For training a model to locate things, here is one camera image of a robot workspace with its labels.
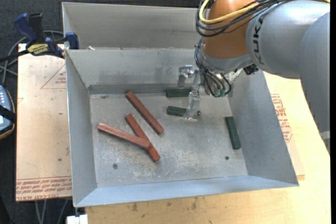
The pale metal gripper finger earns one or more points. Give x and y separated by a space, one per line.
189 108
197 106

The dark green flat block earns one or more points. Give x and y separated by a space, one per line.
177 93
233 133
176 111

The red-brown flat block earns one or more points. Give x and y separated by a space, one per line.
123 135
136 126
145 112

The grey metal bin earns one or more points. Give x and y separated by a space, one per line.
183 154

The brown cardboard board, red print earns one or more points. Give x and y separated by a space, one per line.
42 126

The black cylinder on white bracket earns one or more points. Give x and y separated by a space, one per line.
250 68

